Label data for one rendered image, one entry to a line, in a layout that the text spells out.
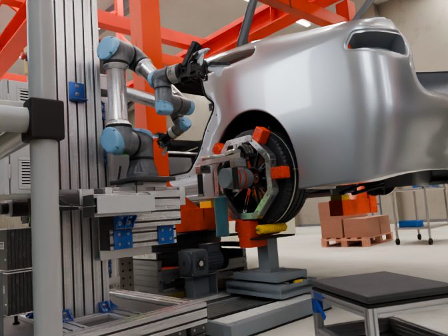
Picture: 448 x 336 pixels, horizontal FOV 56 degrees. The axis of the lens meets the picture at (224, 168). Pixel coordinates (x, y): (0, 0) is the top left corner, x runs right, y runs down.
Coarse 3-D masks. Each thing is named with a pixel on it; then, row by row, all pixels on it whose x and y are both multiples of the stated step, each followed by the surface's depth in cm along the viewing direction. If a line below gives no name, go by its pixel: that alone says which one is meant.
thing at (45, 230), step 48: (0, 0) 65; (48, 0) 47; (48, 48) 46; (48, 96) 46; (0, 144) 55; (48, 144) 45; (48, 192) 44; (48, 240) 44; (0, 288) 44; (48, 288) 43
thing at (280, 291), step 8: (232, 280) 293; (240, 280) 289; (248, 280) 284; (296, 280) 265; (304, 280) 271; (312, 280) 273; (232, 288) 285; (240, 288) 279; (248, 288) 273; (256, 288) 268; (264, 288) 263; (272, 288) 258; (280, 288) 253; (288, 288) 257; (296, 288) 262; (304, 288) 267; (264, 296) 263; (272, 296) 258; (280, 296) 253; (288, 296) 257
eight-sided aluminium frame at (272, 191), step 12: (228, 144) 287; (252, 144) 270; (264, 144) 270; (264, 156) 262; (216, 168) 296; (216, 180) 296; (276, 180) 260; (216, 192) 296; (276, 192) 259; (228, 204) 294; (264, 204) 261; (240, 216) 277; (252, 216) 269
